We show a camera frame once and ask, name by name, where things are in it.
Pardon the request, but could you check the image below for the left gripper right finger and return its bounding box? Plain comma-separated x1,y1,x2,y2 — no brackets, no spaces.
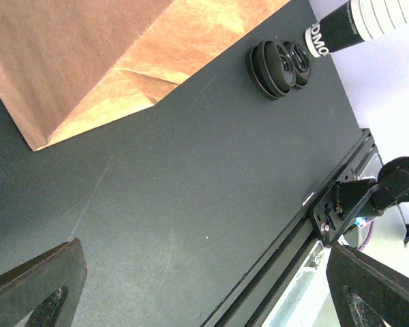
326,244,409,326

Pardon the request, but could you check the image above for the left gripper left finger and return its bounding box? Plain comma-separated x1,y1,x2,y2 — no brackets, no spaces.
0,238,87,326

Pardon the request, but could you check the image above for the brown paper bag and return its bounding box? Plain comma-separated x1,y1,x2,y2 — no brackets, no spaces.
0,1,284,151

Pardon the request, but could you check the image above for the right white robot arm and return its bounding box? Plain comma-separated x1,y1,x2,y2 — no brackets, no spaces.
309,157,409,246

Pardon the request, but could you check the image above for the black coffee cup lid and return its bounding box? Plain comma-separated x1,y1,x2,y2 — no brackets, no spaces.
247,40,296,100
284,42,310,89

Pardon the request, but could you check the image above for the stack of white paper cups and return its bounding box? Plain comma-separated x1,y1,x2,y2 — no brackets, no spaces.
350,0,409,42

